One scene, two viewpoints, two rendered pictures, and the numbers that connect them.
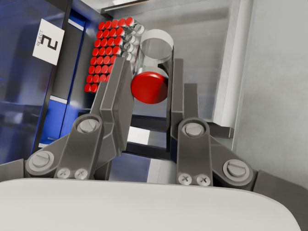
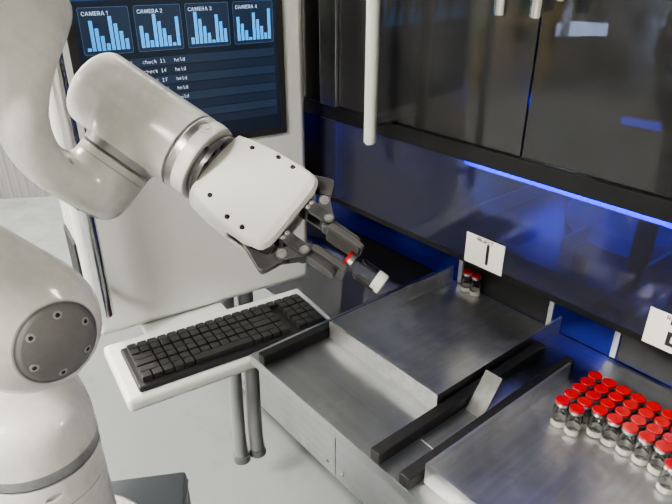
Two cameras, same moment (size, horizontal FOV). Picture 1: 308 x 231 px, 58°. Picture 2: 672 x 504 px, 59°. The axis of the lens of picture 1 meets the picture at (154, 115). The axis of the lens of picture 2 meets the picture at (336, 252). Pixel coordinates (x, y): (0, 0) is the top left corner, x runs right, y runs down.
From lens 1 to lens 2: 0.52 m
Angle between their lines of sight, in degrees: 53
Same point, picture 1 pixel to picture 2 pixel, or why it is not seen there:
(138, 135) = (480, 401)
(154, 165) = (431, 399)
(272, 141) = not seen: outside the picture
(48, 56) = (653, 331)
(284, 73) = not seen: outside the picture
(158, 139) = (462, 422)
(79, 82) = (635, 383)
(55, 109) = (601, 336)
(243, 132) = not seen: outside the picture
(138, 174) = (437, 385)
